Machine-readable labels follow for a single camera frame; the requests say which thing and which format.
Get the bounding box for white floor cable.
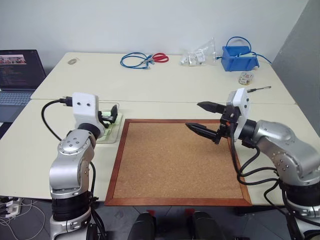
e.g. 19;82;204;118
0;198;46;240

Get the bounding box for clear plastic bag of parts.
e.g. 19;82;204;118
178;37;218;67

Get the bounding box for long blue network cable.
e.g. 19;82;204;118
216;36;272;64

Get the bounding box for screwdriver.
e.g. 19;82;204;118
246;85;272;93

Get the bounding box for wood-framed cork board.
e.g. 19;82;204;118
104;118;253;207

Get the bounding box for clear plastic container with parts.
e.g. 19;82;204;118
237;71;254;86

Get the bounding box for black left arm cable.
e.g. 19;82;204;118
41;96;76;141

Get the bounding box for white power strip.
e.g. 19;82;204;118
0;196;23;219

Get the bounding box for open dark laptop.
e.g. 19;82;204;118
0;49;47;123

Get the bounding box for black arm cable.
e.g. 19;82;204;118
41;96;76;141
230;136;305;240

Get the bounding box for blue plastic storage bin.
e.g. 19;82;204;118
220;45;260;73

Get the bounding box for dark rounded shape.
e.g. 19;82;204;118
184;208;221;240
128;209;158;240

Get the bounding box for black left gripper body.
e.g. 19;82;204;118
97;111;112;127

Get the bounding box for coiled blue network cable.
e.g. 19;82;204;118
120;51;154;70

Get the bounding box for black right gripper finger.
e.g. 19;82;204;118
185;122;221;146
196;101;227;115

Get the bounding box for red-handled scissors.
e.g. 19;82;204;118
149;52;169;63

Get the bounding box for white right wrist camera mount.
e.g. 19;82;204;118
226;87;252;140

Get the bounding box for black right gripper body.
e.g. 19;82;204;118
217;105;241;139

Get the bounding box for clear plastic tray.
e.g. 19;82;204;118
95;99;125;145

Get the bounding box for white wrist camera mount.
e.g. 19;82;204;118
226;87;252;140
71;92;106;134

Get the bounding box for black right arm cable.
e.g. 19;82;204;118
230;136;305;240

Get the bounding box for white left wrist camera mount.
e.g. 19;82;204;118
71;92;106;134

